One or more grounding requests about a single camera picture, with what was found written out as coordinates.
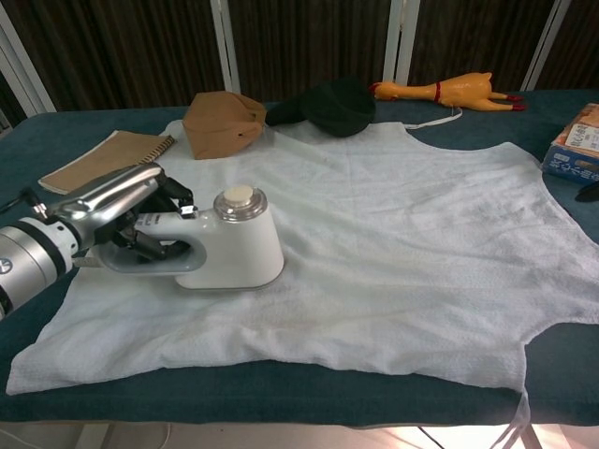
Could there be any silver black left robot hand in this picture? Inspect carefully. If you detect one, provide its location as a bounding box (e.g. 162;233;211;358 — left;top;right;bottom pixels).
46;163;196;263

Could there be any white handheld iron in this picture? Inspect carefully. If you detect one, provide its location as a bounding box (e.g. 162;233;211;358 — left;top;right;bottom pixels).
95;184;285;291

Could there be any brown spiral notebook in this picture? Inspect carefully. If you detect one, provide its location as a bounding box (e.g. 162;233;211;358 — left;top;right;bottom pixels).
37;129;177;196

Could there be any dark blue table cover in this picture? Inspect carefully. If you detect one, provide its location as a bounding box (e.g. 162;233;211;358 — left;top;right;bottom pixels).
0;88;599;427

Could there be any brown paper bag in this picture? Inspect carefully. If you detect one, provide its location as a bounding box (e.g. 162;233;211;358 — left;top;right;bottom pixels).
181;91;268;161

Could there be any black cap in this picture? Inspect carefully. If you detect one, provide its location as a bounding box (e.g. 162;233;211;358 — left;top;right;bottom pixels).
265;78;377;138

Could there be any white cloth garment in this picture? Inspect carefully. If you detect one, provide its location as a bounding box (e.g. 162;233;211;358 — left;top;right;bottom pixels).
5;106;599;449

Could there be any yellow rubber chicken toy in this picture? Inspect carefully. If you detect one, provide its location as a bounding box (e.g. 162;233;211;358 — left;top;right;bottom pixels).
369;71;529;113

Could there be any orange blue snack box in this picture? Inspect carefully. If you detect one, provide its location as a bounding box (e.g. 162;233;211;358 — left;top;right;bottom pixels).
541;102;599;183

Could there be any white partition post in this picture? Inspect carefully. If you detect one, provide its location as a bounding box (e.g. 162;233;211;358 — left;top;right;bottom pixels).
209;0;243;94
383;0;419;85
0;21;57;113
520;0;583;93

